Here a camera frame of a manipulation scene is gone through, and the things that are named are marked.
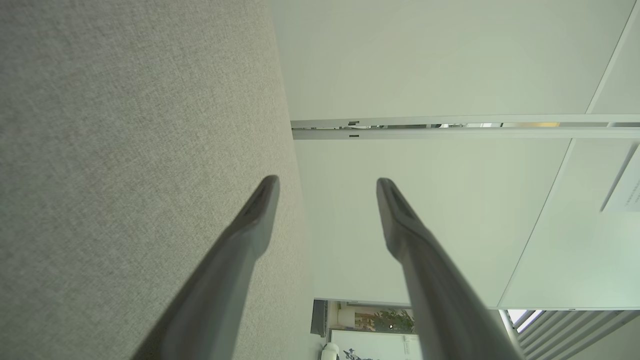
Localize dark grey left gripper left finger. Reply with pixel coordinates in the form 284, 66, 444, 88
131, 174, 281, 360

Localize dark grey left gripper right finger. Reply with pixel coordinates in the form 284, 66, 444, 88
376, 177, 525, 360

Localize green potted plant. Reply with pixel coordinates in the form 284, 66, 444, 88
372, 308, 416, 334

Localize grey window blinds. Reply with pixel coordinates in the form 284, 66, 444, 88
505, 309, 640, 360

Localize white paper sign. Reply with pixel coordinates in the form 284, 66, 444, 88
601, 144, 640, 214

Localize white partition rail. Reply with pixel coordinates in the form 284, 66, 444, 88
290, 114, 640, 141

